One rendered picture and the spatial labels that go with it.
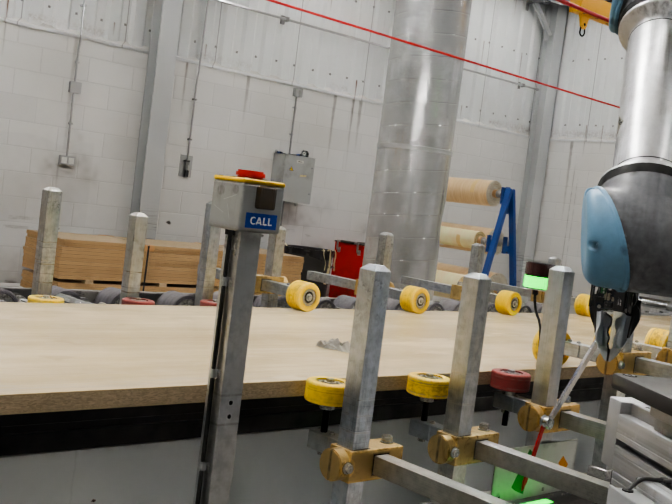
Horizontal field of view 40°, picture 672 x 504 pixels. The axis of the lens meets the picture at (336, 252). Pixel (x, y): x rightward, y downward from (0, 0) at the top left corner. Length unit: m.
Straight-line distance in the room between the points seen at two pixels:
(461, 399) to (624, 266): 0.61
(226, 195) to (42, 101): 7.66
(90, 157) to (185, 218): 1.19
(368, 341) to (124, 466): 0.42
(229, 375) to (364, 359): 0.25
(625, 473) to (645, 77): 0.50
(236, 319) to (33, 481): 0.38
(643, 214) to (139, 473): 0.85
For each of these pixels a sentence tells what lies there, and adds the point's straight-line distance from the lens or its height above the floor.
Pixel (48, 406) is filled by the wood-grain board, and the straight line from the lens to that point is 1.34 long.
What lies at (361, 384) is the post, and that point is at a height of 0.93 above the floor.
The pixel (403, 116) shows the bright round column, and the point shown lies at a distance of 5.79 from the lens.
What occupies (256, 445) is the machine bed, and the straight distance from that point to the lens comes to 1.62.
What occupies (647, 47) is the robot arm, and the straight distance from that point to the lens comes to 1.29.
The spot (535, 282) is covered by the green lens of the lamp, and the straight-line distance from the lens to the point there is 1.82.
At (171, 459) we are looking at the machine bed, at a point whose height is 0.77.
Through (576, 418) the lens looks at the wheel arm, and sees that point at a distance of 1.84.
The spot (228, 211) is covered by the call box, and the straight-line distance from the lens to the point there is 1.23.
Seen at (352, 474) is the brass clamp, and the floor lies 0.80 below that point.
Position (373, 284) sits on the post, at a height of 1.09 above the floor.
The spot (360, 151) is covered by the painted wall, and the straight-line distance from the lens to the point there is 10.83.
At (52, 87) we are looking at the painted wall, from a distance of 8.91.
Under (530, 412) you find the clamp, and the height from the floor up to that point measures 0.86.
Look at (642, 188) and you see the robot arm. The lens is 1.11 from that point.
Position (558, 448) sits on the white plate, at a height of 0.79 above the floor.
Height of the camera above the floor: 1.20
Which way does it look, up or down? 3 degrees down
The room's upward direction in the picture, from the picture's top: 7 degrees clockwise
